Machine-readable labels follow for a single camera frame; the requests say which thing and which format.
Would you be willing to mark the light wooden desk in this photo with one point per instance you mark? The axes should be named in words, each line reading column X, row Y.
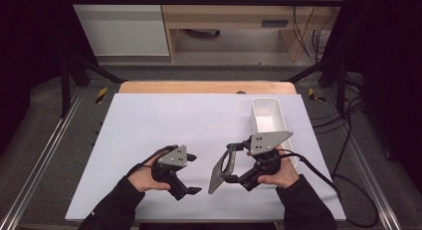
column 229, row 14

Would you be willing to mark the grey metal plate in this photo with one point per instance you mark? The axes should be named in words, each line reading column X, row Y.
column 217, row 177

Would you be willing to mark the person's left hand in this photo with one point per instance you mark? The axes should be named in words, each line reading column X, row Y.
column 146, row 180

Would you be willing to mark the black curtain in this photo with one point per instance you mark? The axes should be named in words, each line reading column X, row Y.
column 30, row 57
column 391, row 74

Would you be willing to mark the white cabinet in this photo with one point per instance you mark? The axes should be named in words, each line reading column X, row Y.
column 122, row 31

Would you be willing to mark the wooden table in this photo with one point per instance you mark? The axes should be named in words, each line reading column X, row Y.
column 199, row 87

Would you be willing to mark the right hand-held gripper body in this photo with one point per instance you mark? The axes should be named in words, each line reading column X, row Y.
column 265, row 142

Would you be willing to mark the black horizontal frame bar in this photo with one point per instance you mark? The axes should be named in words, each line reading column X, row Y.
column 199, row 0

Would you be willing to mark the black metal stand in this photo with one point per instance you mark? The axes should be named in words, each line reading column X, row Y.
column 65, row 87
column 341, row 87

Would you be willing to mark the white oblong plastic bin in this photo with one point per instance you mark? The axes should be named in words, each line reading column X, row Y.
column 267, row 117

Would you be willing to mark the white table cover sheet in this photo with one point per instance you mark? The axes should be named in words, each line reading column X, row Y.
column 166, row 123

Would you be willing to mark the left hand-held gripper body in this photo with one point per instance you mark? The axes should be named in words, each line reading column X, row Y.
column 174, row 157

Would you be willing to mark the aluminium rail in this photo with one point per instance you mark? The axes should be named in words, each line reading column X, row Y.
column 33, row 177
column 389, row 220

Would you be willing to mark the yellow black tape strip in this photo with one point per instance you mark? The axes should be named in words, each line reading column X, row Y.
column 101, row 95
column 312, row 94

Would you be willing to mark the person's right hand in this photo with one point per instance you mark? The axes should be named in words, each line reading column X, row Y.
column 282, row 177

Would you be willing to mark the grey label on desk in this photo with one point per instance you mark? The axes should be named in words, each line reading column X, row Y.
column 274, row 23

